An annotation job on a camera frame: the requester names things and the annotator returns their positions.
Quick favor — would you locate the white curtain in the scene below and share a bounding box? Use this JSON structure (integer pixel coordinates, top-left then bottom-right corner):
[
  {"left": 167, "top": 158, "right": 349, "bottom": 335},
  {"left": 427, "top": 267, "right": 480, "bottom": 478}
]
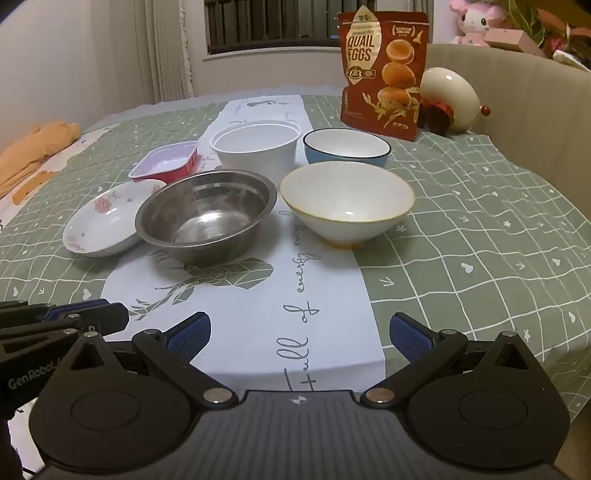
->
[{"left": 124, "top": 0, "right": 195, "bottom": 104}]

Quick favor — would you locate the green leafy plant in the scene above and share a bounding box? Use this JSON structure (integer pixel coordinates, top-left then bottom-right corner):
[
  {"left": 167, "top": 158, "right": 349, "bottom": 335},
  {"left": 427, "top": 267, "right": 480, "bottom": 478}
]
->
[{"left": 508, "top": 0, "right": 591, "bottom": 58}]

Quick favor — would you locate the orange cloth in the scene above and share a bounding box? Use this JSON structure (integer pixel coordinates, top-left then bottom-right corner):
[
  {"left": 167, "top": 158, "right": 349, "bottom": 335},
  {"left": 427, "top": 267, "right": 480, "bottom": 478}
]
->
[{"left": 0, "top": 120, "right": 81, "bottom": 199}]

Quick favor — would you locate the pink box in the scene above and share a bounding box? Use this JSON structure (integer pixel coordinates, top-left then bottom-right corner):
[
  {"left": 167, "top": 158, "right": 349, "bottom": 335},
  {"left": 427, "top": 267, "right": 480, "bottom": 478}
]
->
[{"left": 485, "top": 28, "right": 548, "bottom": 57}]

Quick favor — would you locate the dark window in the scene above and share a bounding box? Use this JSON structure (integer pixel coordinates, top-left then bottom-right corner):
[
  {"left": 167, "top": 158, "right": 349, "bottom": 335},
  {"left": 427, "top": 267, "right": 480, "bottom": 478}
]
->
[{"left": 203, "top": 0, "right": 435, "bottom": 56}]

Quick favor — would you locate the stainless steel bowl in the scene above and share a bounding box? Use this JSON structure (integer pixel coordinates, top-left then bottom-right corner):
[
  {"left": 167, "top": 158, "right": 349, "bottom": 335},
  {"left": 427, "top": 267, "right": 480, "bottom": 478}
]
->
[{"left": 135, "top": 169, "right": 278, "bottom": 265}]

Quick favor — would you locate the white floral plate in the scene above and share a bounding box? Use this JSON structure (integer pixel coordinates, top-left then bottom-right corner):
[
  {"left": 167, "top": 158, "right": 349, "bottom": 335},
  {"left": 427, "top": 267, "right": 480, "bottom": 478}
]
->
[{"left": 63, "top": 179, "right": 168, "bottom": 258}]

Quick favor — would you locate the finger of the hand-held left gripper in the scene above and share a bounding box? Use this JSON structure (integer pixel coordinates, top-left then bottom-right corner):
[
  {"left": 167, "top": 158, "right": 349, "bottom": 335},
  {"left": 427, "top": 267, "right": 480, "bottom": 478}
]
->
[
  {"left": 0, "top": 299, "right": 112, "bottom": 321},
  {"left": 0, "top": 305, "right": 130, "bottom": 357}
]

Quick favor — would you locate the blue ceramic bowl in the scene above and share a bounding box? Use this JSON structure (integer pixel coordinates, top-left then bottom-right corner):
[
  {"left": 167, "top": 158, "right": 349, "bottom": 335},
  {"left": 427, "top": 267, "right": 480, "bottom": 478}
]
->
[{"left": 303, "top": 128, "right": 392, "bottom": 171}]

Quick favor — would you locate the white gold-rimmed ceramic bowl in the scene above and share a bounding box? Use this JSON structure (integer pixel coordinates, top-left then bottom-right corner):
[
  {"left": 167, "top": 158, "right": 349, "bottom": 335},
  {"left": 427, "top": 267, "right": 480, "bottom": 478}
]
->
[{"left": 280, "top": 161, "right": 415, "bottom": 250}]

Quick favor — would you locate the dark red small object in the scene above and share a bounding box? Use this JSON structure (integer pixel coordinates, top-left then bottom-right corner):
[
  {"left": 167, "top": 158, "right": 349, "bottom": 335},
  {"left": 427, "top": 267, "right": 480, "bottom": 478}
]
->
[{"left": 418, "top": 99, "right": 455, "bottom": 137}]

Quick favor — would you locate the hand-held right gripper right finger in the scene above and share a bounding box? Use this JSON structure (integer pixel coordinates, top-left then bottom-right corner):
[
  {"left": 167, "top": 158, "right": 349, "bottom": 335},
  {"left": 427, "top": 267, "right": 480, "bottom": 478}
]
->
[{"left": 389, "top": 313, "right": 532, "bottom": 409}]

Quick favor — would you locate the red rectangular plastic tray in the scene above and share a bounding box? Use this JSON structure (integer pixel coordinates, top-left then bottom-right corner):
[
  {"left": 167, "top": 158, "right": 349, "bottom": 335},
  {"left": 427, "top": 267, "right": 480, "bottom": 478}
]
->
[{"left": 128, "top": 141, "right": 200, "bottom": 183}]

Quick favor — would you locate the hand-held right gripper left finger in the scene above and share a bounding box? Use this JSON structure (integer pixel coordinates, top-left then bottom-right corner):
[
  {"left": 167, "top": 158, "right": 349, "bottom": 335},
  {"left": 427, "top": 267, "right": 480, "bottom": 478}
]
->
[{"left": 69, "top": 313, "right": 236, "bottom": 409}]

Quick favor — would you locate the red snack box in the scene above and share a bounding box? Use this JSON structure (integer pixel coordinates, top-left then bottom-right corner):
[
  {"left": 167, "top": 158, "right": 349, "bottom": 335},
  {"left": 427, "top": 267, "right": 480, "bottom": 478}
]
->
[{"left": 337, "top": 7, "right": 429, "bottom": 141}]

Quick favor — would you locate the green checked tablecloth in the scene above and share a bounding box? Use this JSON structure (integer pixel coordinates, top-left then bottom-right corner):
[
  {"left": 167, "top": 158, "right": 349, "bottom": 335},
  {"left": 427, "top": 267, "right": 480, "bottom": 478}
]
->
[{"left": 0, "top": 95, "right": 591, "bottom": 425}]

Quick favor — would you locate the beige upholstered headboard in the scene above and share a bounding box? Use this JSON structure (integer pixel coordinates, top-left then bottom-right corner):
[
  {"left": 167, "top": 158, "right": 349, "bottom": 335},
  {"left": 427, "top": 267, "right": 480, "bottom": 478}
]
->
[{"left": 427, "top": 42, "right": 591, "bottom": 195}]

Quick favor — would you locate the cream egg-shaped toy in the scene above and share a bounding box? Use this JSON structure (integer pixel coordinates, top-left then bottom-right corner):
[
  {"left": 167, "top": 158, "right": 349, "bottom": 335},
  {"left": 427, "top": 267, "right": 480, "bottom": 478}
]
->
[{"left": 419, "top": 67, "right": 491, "bottom": 134}]

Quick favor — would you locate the pink plush toy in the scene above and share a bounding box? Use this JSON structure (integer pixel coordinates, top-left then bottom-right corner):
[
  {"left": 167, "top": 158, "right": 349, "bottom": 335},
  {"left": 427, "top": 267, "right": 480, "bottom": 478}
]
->
[{"left": 450, "top": 0, "right": 513, "bottom": 47}]

